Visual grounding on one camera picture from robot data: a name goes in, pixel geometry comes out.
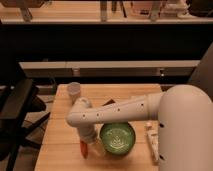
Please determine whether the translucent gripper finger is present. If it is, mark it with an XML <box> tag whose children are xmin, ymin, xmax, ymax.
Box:
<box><xmin>92</xmin><ymin>140</ymin><xmax>106</xmax><ymax>157</ymax></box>

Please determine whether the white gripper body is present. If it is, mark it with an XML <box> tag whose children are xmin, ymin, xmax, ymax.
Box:
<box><xmin>78</xmin><ymin>125</ymin><xmax>97</xmax><ymax>144</ymax></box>

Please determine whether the red pepper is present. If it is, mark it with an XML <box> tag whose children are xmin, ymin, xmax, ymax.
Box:
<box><xmin>80</xmin><ymin>140</ymin><xmax>88</xmax><ymax>158</ymax></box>

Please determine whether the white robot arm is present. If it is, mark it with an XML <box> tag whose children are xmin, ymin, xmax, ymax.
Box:
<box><xmin>66</xmin><ymin>85</ymin><xmax>213</xmax><ymax>171</ymax></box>

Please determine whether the green ceramic bowl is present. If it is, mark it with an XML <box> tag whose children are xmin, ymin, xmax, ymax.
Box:
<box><xmin>99</xmin><ymin>122</ymin><xmax>136</xmax><ymax>155</ymax></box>

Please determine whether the black rectangular block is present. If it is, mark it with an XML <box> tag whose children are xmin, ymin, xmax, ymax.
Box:
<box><xmin>102</xmin><ymin>99</ymin><xmax>115</xmax><ymax>106</ymax></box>

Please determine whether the white paper cup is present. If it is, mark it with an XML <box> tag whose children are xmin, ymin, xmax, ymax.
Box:
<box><xmin>67</xmin><ymin>82</ymin><xmax>81</xmax><ymax>102</ymax></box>

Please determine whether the white remote control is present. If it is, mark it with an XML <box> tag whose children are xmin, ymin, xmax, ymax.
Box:
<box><xmin>145</xmin><ymin>122</ymin><xmax>159</xmax><ymax>163</ymax></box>

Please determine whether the black office chair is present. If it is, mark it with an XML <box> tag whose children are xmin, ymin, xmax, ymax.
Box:
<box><xmin>0</xmin><ymin>63</ymin><xmax>50</xmax><ymax>171</ymax></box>

